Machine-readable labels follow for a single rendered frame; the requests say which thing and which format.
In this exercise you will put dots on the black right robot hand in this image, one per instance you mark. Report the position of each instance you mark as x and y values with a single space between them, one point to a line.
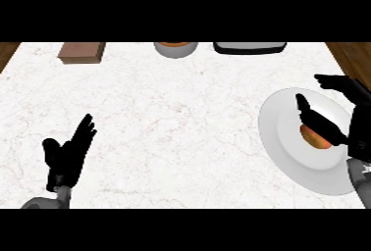
360 124

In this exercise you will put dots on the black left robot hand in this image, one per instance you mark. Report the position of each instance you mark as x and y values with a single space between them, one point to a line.
67 157

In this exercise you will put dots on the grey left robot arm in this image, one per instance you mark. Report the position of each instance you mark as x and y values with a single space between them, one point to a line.
51 200

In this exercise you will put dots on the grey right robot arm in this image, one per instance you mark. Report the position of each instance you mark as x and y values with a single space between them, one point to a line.
360 181

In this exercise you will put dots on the white round plate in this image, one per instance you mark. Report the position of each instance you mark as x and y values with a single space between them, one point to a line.
299 157

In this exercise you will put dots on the brown wooden block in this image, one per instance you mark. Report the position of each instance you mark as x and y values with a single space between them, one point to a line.
82 52

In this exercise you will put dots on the grey pot with orange contents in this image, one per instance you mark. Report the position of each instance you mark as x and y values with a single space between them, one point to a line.
176 49

